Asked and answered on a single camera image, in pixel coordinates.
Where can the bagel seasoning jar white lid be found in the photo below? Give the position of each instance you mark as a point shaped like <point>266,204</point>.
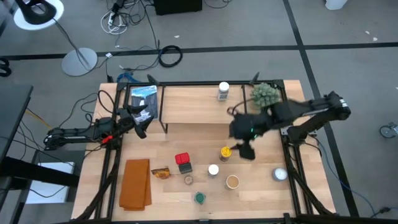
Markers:
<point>223,88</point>

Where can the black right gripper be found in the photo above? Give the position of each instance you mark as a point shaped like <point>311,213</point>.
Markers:
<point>248,126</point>

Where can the round silver-lidded jar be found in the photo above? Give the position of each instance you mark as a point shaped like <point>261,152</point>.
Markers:
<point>280,174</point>

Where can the white box under desk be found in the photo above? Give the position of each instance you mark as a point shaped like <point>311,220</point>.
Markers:
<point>46,193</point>

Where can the green oregano spice jar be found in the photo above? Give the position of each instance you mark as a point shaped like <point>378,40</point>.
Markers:
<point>199,198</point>

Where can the wooden shelf with black frame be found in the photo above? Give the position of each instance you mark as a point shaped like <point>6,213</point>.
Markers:
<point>192,105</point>

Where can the floor lamp with round base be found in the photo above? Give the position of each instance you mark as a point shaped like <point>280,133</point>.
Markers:
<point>79,62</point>

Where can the grey caster wheel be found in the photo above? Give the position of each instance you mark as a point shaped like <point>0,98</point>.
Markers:
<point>387,131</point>

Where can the black metal table frame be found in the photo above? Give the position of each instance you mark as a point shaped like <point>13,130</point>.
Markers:
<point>279,84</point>

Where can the green plant in white pot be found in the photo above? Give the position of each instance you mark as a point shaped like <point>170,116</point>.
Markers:
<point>264,96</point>

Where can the brown wooden cup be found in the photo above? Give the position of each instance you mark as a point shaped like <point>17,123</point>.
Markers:
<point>232,182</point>

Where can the black spice jar yellow lid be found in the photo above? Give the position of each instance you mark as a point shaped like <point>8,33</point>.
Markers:
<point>225,152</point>

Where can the amber glass spice jar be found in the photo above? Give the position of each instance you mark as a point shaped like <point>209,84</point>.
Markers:
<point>160,173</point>

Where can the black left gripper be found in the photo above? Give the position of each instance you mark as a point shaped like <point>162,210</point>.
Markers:
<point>127,119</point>

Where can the black box on floor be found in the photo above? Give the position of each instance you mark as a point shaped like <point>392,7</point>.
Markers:
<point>177,6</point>

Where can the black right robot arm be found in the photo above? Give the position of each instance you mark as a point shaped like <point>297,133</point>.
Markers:
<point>323,110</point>

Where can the red-lidded square spice jar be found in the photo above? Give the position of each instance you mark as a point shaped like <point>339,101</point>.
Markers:
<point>182,158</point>

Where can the folded orange cloth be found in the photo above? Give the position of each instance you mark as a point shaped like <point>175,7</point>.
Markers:
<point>135,185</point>

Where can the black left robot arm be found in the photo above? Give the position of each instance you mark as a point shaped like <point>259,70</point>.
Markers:
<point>74,135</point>

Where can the small glass jar orange label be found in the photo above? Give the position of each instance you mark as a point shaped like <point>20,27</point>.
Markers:
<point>188,180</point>

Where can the white trash bin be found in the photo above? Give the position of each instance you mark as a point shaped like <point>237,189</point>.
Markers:
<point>335,3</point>

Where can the black desk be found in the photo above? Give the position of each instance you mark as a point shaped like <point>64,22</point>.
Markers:
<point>12,109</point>

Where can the white-lidded spice jar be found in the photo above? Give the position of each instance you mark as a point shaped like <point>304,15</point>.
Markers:
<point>213,170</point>

